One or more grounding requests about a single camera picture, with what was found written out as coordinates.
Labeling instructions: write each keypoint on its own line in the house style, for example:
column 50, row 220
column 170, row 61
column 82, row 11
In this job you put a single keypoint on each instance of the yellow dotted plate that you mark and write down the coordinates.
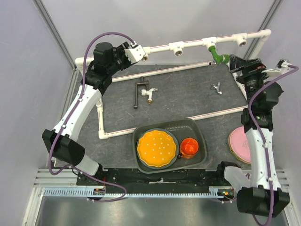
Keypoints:
column 157, row 148

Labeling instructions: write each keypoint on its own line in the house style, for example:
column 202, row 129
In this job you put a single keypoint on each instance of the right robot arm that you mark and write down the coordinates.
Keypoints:
column 261, row 194

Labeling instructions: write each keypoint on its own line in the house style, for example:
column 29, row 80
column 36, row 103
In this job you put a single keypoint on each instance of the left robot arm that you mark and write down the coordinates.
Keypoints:
column 61, row 141

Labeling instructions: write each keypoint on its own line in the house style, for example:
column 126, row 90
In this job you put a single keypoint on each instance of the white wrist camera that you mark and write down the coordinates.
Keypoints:
column 136, row 53
column 281, row 68

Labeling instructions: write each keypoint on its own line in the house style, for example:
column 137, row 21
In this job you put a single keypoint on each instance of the aluminium frame post right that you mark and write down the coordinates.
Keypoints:
column 258, row 42

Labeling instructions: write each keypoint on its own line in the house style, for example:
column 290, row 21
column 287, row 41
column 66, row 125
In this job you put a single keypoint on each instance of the green plastic water faucet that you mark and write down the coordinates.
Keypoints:
column 219, row 59

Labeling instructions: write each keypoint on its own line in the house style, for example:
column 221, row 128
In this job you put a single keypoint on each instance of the aluminium frame post left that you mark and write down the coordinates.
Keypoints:
column 55, row 33

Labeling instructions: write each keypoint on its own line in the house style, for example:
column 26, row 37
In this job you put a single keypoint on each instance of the light blue cable duct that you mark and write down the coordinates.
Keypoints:
column 93, row 193

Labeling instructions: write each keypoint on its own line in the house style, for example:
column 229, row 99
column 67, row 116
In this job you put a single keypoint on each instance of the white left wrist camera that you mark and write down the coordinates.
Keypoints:
column 136, row 53

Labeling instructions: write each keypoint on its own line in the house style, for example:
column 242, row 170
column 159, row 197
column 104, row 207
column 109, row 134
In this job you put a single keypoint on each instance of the aluminium frame post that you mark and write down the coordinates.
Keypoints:
column 55, row 33
column 258, row 42

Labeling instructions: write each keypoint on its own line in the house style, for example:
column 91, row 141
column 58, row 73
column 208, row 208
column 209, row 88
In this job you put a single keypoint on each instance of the chrome metal faucet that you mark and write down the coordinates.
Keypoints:
column 216, row 88

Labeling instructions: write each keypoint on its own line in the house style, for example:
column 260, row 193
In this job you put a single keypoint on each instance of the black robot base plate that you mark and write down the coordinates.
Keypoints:
column 202, row 177

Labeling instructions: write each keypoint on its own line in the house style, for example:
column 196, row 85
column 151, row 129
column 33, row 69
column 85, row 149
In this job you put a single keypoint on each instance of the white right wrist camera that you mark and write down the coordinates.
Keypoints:
column 281, row 68

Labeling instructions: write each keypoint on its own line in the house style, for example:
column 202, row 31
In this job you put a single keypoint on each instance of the green plate under pink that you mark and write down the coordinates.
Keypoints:
column 232, row 153

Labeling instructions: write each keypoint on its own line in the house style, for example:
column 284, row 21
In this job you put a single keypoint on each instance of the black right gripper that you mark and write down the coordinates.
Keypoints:
column 250, row 68

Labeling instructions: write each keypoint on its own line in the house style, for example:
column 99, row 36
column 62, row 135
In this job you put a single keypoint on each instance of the orange mug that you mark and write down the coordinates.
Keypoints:
column 188, row 148

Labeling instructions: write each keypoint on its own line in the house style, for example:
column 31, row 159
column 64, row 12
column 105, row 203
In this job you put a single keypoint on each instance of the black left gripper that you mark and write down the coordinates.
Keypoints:
column 120, row 50

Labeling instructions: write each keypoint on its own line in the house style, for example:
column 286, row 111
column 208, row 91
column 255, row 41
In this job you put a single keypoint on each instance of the grey plate under yellow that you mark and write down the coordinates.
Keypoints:
column 175, row 153

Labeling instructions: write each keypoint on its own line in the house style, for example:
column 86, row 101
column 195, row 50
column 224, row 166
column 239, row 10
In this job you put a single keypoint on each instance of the white plastic faucet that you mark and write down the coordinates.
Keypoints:
column 148, row 93

